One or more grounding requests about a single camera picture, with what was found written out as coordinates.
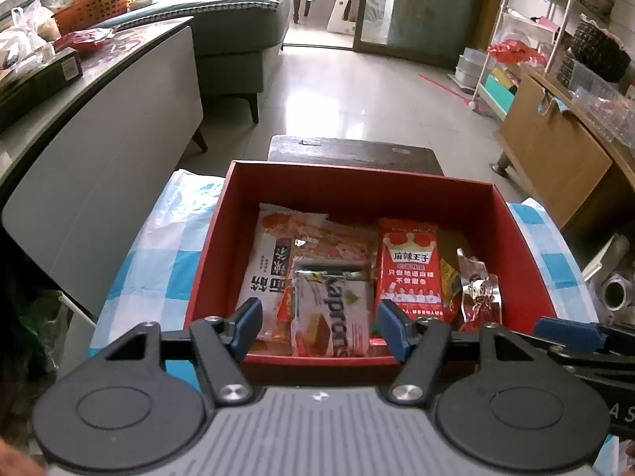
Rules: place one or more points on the wooden cabinet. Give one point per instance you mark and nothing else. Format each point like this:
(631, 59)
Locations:
(564, 161)

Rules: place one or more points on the white noodle snack bag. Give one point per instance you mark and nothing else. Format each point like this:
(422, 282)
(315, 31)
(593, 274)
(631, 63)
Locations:
(284, 237)

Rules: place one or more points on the black flat box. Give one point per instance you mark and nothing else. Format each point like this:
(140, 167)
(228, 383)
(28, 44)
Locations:
(21, 93)

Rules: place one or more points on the red yellow snack packet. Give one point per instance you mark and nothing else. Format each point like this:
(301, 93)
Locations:
(451, 286)

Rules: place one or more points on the orange plastic basket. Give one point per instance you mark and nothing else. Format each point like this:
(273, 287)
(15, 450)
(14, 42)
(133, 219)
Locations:
(87, 13)

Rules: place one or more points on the dark wooden stool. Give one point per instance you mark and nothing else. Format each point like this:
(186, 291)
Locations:
(353, 153)

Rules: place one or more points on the white storage shelf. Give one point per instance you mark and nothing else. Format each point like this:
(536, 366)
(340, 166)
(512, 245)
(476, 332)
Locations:
(474, 68)

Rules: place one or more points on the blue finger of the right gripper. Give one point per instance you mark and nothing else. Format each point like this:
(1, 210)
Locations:
(579, 336)

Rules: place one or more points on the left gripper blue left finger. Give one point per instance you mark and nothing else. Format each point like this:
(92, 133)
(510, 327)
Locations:
(243, 327)

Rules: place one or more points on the white Kapres wafer pack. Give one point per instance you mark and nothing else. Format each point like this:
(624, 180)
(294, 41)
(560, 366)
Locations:
(331, 307)

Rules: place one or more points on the blue white checkered tablecloth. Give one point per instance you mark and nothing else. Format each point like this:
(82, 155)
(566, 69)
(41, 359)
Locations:
(155, 282)

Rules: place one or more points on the silver brown candy packet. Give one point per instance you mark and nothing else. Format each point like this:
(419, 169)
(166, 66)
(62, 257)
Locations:
(481, 302)

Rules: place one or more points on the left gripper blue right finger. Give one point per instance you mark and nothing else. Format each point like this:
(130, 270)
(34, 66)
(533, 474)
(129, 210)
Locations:
(396, 329)

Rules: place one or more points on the glass sliding door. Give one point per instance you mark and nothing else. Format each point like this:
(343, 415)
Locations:
(428, 31)

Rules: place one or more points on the red cardboard box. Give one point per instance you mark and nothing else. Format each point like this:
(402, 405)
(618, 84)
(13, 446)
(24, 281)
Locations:
(469, 214)

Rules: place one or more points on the red spicy strip packet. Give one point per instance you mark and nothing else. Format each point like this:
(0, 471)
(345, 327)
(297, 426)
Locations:
(409, 268)

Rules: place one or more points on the grey white coffee table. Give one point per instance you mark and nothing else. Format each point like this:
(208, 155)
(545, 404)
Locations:
(81, 171)

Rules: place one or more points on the grey green sofa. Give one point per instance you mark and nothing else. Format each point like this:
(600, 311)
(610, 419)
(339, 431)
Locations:
(236, 42)

